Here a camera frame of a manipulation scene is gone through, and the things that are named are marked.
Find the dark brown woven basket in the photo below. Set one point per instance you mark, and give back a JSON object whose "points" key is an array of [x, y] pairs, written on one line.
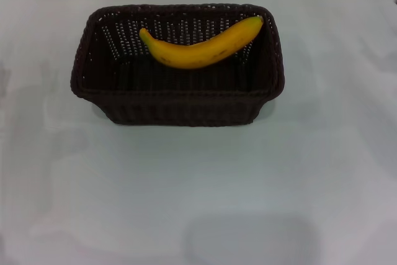
{"points": [[186, 103]]}

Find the yellow banana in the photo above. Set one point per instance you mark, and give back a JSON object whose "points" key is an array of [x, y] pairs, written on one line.
{"points": [[198, 52]]}

